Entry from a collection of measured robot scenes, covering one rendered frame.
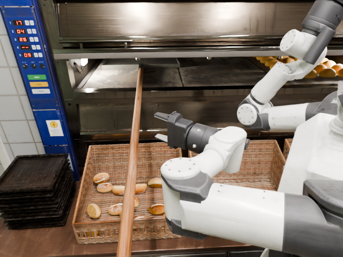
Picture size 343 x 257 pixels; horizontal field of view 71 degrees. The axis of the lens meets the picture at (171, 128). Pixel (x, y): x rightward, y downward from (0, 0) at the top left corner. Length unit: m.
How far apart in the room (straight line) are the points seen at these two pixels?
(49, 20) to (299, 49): 1.07
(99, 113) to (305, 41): 1.08
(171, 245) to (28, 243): 0.70
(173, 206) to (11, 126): 1.33
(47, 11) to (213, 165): 1.07
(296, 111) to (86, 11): 1.01
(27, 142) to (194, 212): 1.39
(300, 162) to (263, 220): 0.17
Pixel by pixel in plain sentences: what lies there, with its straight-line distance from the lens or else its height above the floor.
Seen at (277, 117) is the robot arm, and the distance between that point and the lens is 0.86.
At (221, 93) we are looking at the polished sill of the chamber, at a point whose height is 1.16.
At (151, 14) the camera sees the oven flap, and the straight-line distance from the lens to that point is 1.28.
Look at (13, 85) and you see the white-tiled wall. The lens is 1.54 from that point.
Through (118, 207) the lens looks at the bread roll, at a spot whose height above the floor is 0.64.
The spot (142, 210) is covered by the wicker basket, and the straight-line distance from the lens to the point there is 1.45.
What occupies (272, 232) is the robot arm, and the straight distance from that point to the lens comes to 0.41.
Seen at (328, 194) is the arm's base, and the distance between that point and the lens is 0.42.
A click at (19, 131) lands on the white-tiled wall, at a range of 1.67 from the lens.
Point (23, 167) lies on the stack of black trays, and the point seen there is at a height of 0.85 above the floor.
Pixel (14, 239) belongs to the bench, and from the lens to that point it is 1.55.
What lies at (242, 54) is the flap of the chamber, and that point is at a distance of 1.21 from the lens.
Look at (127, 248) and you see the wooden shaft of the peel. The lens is 0.57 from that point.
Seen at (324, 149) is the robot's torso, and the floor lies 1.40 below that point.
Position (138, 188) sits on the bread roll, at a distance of 1.50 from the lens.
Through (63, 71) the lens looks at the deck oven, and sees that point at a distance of 1.41.
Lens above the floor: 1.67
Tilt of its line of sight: 30 degrees down
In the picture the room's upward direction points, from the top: straight up
